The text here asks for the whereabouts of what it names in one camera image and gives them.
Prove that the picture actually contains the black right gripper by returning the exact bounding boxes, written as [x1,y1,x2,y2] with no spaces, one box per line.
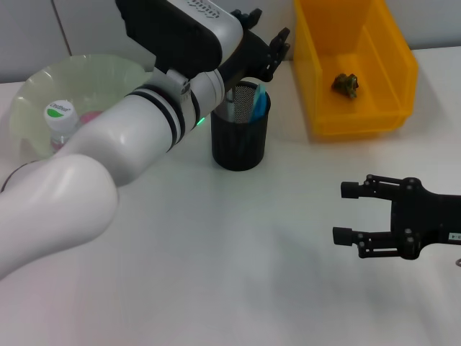
[333,174,461,260]

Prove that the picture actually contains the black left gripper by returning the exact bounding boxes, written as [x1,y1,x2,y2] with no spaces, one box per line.
[219,7,291,87]

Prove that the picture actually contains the blue scissors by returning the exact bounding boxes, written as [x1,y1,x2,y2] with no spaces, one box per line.
[239,83,272,156]

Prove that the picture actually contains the silver ballpoint pen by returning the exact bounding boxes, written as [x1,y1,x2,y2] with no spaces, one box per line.
[223,89,237,122]

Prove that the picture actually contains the clear water bottle green label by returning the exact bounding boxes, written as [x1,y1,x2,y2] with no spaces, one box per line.
[43,99,84,154]

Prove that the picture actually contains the black mesh pen holder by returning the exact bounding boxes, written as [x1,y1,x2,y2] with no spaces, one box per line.
[210,81,272,172]

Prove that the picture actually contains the pale green wavy fruit plate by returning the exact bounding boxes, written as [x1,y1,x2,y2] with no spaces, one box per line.
[9,53,156,159]

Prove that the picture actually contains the yellow plastic storage bin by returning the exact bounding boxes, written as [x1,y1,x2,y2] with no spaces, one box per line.
[293,0,419,140]

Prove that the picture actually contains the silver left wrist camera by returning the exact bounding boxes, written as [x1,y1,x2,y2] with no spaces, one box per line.
[115,0,245,76]

